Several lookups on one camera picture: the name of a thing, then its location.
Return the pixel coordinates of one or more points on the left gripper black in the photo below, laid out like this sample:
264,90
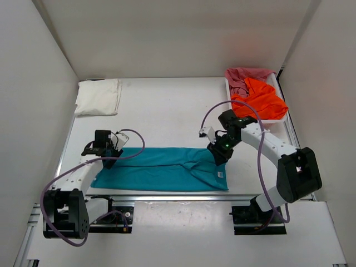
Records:
116,153

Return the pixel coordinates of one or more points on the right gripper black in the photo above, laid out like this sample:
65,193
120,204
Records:
220,156

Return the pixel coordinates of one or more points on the teal polo shirt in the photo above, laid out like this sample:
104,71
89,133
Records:
175,169

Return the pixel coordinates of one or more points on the orange shirt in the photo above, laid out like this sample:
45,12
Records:
263,99

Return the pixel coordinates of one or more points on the white t shirt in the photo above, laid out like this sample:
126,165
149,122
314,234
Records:
98,98

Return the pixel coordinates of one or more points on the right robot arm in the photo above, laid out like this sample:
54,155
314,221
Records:
297,169

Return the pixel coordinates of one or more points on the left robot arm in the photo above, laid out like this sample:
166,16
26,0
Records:
66,207

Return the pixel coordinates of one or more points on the pink shirt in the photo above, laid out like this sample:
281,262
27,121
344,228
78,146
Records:
236,77

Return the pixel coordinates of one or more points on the white laundry basket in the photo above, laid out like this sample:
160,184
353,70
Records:
271,80

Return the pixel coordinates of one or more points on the white front cover board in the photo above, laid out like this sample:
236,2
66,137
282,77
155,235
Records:
200,234

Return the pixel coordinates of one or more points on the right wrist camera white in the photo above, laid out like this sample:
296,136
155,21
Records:
208,132

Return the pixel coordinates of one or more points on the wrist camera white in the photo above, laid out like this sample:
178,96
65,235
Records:
119,140
208,132

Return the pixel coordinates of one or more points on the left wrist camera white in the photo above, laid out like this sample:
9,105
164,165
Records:
119,140

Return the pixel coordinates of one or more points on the aluminium frame rail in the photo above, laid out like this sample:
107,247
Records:
228,197

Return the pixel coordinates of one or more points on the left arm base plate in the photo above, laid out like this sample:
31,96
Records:
116,223

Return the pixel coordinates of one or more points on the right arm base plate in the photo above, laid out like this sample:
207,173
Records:
246,222

